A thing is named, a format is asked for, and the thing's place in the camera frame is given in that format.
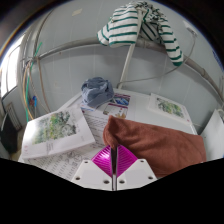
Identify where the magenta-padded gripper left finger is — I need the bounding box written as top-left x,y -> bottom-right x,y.
70,145 -> 115,192

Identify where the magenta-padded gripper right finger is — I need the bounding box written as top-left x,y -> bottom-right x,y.
114,144 -> 158,192

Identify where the brown towel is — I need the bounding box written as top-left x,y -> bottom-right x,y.
102,115 -> 208,179

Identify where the large plant-picture booklet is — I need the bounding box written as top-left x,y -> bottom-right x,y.
20,106 -> 96,160

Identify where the colourful printed leaflet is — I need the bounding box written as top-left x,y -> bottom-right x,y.
102,92 -> 132,120

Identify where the small plant-picture booklet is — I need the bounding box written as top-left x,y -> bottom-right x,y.
147,92 -> 193,125

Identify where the grey-blue crumpled cloth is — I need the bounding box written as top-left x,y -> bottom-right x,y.
81,76 -> 115,109

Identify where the white washing machine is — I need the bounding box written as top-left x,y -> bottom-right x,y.
199,109 -> 224,162

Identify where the black bag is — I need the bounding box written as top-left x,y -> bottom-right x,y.
0,112 -> 20,155

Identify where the window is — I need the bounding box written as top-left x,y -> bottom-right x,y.
0,35 -> 24,101

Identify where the green white striped garment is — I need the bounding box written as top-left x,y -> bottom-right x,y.
96,0 -> 185,67

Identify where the white upright hose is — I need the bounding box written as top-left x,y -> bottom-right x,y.
117,9 -> 148,90

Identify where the thin grey wall cable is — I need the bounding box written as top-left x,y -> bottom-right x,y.
116,31 -> 198,88

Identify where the green wall cable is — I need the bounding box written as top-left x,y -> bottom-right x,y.
24,41 -> 44,123

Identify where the grey wall pipe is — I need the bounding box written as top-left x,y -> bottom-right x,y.
36,35 -> 224,101

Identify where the white wall socket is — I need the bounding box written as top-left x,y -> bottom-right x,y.
182,20 -> 200,37

